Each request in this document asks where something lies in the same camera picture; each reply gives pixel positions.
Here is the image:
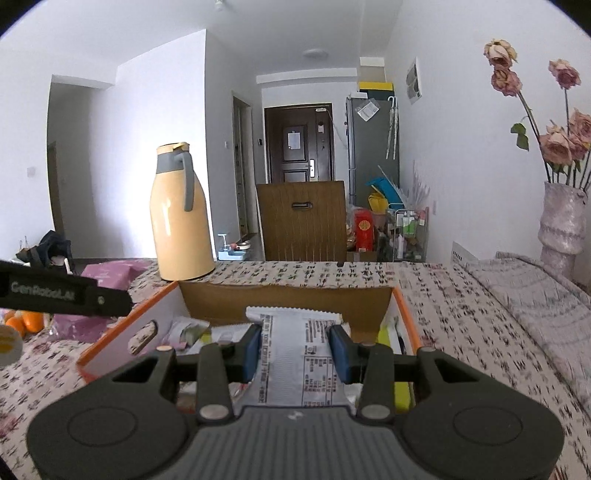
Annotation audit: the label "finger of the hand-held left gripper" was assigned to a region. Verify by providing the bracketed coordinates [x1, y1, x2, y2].
[88, 281, 133, 317]

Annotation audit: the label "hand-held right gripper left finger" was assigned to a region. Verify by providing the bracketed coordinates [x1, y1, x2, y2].
[99, 324, 264, 425]

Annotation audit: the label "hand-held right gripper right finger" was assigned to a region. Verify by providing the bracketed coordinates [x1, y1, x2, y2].
[327, 324, 492, 426]

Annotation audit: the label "orange cardboard box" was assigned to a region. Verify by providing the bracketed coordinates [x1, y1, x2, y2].
[76, 279, 423, 416]

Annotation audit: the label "pink snack packet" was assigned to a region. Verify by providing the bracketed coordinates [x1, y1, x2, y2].
[48, 314, 122, 343]
[81, 259, 151, 291]

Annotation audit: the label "dark bag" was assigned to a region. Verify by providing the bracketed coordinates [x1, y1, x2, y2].
[16, 229, 75, 273]

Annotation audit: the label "crumpled white snack packet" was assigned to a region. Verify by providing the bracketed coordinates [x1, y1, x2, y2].
[166, 316, 211, 352]

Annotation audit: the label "blue storage tray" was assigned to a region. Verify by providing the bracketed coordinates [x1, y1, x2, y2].
[218, 233, 252, 261]

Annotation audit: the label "yellow thermos jug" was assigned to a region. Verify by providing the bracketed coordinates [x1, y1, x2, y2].
[149, 142, 217, 281]

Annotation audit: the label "red gift box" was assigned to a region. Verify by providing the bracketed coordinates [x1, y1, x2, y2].
[353, 209, 376, 252]

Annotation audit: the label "white perforated box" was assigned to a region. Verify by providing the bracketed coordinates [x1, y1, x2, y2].
[450, 241, 478, 266]

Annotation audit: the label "blue plastic item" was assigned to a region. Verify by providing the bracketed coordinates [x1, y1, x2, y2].
[367, 184, 402, 208]

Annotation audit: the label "dark brown door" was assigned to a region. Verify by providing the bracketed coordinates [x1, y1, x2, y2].
[264, 104, 335, 184]

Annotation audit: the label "folded pale quilt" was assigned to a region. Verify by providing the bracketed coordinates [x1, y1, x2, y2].
[450, 251, 591, 398]

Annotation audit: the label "grey refrigerator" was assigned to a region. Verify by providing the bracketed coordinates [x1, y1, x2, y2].
[346, 95, 402, 208]

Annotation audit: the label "white folded umbrella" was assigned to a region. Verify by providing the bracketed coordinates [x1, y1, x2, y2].
[385, 96, 400, 160]

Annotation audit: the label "pink textured vase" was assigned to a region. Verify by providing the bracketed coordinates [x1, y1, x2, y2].
[538, 181, 589, 282]

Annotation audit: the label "yellow black box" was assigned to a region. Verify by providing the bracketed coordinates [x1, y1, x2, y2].
[358, 80, 395, 97]

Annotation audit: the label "dried pink roses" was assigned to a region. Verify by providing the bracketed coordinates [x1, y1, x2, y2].
[484, 39, 591, 190]

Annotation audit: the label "wire storage rack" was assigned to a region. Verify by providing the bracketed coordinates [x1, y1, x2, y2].
[385, 208, 430, 261]

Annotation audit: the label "white wall panel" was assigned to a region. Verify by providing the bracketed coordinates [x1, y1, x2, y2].
[405, 58, 423, 104]

